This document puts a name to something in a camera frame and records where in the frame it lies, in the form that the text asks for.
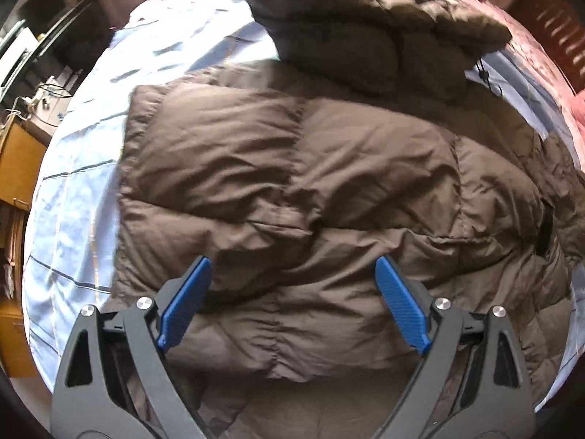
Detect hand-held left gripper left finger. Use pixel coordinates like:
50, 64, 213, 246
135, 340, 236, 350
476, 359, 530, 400
51, 256, 214, 439

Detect pink quilt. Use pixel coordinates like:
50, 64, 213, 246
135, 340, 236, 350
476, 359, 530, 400
151, 0, 585, 129

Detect dark wooden headboard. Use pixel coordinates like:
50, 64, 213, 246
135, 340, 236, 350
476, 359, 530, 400
506, 0, 585, 97

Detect light blue striped bed sheet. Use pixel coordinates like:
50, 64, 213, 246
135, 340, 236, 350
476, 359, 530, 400
22, 0, 577, 412

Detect black monitor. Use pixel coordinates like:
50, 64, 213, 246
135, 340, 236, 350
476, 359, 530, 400
0, 0, 99, 101

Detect brown puffer jacket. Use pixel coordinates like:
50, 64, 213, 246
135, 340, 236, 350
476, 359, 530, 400
101, 0, 585, 439

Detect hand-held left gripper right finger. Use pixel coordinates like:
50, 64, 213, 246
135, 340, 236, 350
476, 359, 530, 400
375, 256, 536, 439

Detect wooden cabinet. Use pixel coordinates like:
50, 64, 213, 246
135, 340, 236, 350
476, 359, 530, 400
0, 114, 48, 378

